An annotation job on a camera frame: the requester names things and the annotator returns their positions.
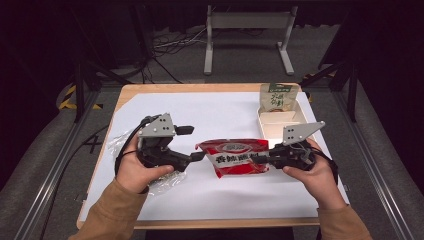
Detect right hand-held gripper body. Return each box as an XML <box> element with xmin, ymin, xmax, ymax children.
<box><xmin>269</xmin><ymin>120</ymin><xmax>326</xmax><ymax>172</ymax></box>

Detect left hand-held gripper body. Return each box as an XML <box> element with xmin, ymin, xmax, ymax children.
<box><xmin>136</xmin><ymin>112</ymin><xmax>193</xmax><ymax>173</ymax></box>

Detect white divided plastic box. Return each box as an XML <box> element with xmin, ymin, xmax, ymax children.
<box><xmin>256</xmin><ymin>99</ymin><xmax>318</xmax><ymax>150</ymax></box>

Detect red snack packet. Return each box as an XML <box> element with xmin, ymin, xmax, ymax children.
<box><xmin>195</xmin><ymin>138</ymin><xmax>271</xmax><ymax>180</ymax></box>

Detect clear bag of dark snacks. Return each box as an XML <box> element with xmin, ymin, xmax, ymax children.
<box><xmin>107</xmin><ymin>128</ymin><xmax>188</xmax><ymax>197</ymax></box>

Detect green and beige snack packet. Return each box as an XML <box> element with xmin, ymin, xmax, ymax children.
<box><xmin>259</xmin><ymin>82</ymin><xmax>300</xmax><ymax>113</ymax></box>

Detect person's left hand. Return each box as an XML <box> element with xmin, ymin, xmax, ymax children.
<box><xmin>114</xmin><ymin>134</ymin><xmax>175</xmax><ymax>195</ymax></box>

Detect person's right hand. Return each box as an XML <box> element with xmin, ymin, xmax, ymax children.
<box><xmin>282</xmin><ymin>137</ymin><xmax>348</xmax><ymax>211</ymax></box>

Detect white paper sheet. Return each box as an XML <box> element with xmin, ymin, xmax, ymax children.
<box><xmin>79</xmin><ymin>91</ymin><xmax>351</xmax><ymax>222</ymax></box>

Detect yellow and black hazard tape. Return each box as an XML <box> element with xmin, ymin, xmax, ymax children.
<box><xmin>301</xmin><ymin>70</ymin><xmax>338</xmax><ymax>103</ymax></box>
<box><xmin>58</xmin><ymin>84</ymin><xmax>103</xmax><ymax>111</ymax></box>

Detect grey metal stand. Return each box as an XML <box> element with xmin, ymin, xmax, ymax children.
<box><xmin>203</xmin><ymin>4</ymin><xmax>299</xmax><ymax>76</ymax></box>

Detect left hand-held gripper cable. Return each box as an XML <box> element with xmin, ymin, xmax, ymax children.
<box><xmin>114</xmin><ymin>114</ymin><xmax>163</xmax><ymax>177</ymax></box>

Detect hand-held gripper cable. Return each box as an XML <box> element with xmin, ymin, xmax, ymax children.
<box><xmin>114</xmin><ymin>114</ymin><xmax>163</xmax><ymax>177</ymax></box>
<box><xmin>311</xmin><ymin>148</ymin><xmax>340</xmax><ymax>185</ymax></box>

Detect right hand-held gripper cable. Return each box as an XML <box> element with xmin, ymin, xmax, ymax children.
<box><xmin>311</xmin><ymin>148</ymin><xmax>340</xmax><ymax>185</ymax></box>

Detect black metal frame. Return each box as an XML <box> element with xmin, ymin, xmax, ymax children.
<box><xmin>70</xmin><ymin>0</ymin><xmax>134</xmax><ymax>124</ymax></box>
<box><xmin>299</xmin><ymin>56</ymin><xmax>360</xmax><ymax>123</ymax></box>

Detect aluminium rail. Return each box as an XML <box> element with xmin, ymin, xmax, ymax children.
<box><xmin>333</xmin><ymin>91</ymin><xmax>415</xmax><ymax>240</ymax></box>
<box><xmin>13</xmin><ymin>89</ymin><xmax>102</xmax><ymax>240</ymax></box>

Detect bundle of floor cables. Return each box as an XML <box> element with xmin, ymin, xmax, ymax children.
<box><xmin>143</xmin><ymin>27</ymin><xmax>208</xmax><ymax>84</ymax></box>

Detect black floor cable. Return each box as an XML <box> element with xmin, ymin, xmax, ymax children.
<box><xmin>39</xmin><ymin>124</ymin><xmax>111</xmax><ymax>240</ymax></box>

